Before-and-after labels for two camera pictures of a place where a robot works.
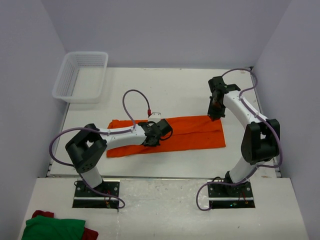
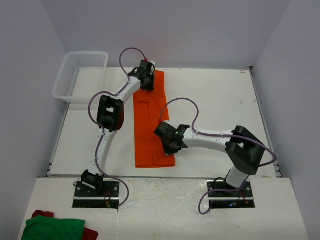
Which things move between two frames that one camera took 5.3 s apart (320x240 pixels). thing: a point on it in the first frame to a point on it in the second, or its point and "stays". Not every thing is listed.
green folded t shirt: (42, 228) stays
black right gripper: (213, 115) to (169, 151)
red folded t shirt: (88, 234) stays
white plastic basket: (80, 78) stays
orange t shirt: (187, 132) to (150, 106)
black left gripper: (154, 145) to (150, 87)
